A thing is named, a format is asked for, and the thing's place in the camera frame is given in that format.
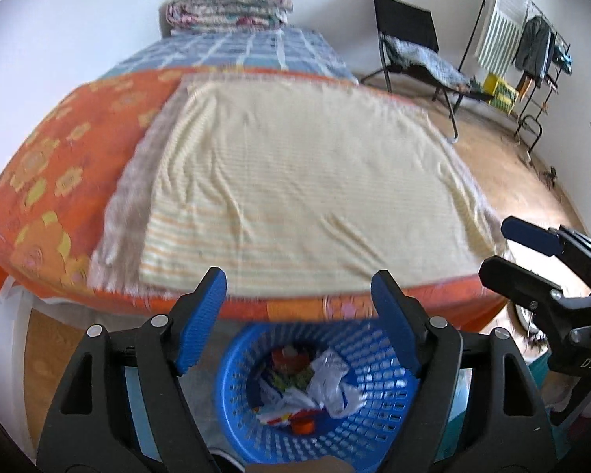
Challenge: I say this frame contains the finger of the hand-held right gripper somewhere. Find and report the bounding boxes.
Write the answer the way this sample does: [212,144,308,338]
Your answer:
[501,216,591,287]
[479,255,572,337]

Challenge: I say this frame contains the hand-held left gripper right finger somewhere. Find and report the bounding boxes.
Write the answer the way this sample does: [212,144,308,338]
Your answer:
[371,270,557,473]

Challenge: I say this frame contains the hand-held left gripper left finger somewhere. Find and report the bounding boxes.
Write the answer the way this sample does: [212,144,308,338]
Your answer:
[36,267,227,473]

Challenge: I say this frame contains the blue plastic basket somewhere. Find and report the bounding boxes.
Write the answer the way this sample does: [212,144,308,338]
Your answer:
[214,322,422,473]

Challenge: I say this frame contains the white plastic bag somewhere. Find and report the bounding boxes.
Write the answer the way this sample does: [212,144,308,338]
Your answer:
[308,350,362,417]

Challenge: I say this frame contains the red snack packet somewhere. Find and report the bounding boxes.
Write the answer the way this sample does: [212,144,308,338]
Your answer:
[271,347,312,370]

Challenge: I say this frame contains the black metal drying rack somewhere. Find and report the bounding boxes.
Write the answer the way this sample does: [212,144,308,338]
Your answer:
[460,0,587,151]

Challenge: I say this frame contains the yellow plastic crate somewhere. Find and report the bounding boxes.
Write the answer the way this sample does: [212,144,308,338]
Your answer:
[483,73,520,109]

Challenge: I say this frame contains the striped yellow towel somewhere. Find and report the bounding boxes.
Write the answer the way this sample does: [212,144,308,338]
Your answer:
[89,76,508,296]

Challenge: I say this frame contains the teal hanging cloth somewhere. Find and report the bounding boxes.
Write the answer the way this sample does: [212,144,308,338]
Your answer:
[552,42,575,76]

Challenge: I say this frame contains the dark hanging garment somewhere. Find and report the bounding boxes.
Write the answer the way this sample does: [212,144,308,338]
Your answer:
[513,16,555,80]

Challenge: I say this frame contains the patterned grey cloth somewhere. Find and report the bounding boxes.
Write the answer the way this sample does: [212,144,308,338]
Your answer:
[381,34,474,90]

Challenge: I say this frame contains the orange floral bed sheet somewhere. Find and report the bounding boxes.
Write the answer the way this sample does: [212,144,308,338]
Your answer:
[0,66,513,328]

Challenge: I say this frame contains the black folding chair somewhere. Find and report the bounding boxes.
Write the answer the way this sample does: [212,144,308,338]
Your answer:
[359,0,493,141]

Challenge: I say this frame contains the blue checked bed sheet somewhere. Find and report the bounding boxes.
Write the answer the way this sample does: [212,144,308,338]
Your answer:
[101,27,359,84]

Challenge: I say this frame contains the folded floral quilt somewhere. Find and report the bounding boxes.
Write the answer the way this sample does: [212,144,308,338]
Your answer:
[165,0,294,33]

